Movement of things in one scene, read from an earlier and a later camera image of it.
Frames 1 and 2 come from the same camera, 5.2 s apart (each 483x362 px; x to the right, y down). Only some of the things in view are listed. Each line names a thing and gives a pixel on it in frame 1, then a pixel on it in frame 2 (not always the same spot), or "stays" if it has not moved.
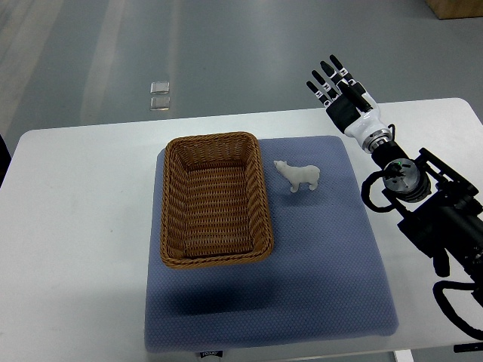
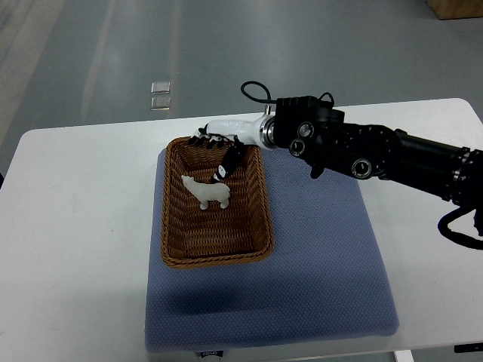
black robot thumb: (354, 96) -> (232, 159)
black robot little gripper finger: (318, 94) -> (193, 140)
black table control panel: (468, 347) stays
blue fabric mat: (324, 280) stays
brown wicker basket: (215, 207) stays
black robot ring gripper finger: (326, 86) -> (200, 142)
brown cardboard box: (456, 9) stays
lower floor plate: (160, 103) stays
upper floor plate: (160, 87) stays
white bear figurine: (297, 175) -> (205, 192)
